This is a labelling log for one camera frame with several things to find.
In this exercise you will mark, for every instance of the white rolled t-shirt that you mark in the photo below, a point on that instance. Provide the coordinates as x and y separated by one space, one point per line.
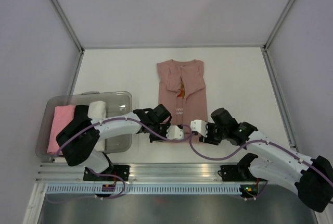
97 109

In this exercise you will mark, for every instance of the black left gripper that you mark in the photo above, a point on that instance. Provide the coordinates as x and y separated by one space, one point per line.
153 139

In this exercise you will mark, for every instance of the right aluminium frame post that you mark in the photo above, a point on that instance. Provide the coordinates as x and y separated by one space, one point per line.
282 17

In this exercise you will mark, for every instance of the grey plastic bin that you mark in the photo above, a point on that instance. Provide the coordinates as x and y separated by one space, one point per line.
117 104

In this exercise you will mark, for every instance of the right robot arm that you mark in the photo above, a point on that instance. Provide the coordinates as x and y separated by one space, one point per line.
309 178

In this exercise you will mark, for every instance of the aluminium frame post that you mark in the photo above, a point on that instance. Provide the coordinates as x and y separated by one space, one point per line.
282 17
67 25

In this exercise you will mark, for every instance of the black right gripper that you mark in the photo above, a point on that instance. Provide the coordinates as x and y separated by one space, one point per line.
208 139

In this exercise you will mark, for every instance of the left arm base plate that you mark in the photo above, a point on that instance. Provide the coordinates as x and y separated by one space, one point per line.
121 171

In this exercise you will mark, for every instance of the pink rolled t-shirt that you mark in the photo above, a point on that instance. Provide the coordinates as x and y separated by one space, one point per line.
63 115

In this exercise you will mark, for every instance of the white slotted cable duct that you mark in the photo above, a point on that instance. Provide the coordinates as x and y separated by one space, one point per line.
163 189

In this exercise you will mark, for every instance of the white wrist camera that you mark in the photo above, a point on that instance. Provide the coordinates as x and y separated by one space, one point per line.
200 127
174 133

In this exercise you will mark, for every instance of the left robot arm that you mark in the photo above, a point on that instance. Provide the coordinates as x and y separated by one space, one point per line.
78 138

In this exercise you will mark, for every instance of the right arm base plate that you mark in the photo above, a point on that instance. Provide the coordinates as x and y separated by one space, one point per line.
234 173

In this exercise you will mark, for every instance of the black rolled t-shirt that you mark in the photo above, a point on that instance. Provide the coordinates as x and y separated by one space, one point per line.
81 112

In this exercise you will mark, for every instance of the dusty pink t-shirt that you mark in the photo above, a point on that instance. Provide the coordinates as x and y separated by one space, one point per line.
182 90

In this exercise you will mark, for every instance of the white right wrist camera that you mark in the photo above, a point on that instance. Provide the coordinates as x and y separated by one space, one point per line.
200 127

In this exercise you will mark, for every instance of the aluminium front rail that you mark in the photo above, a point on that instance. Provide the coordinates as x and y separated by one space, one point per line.
139 173

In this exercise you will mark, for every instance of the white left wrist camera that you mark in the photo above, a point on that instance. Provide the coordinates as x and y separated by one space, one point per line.
174 133

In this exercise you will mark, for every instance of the left aluminium frame post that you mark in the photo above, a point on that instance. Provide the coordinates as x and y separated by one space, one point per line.
67 25

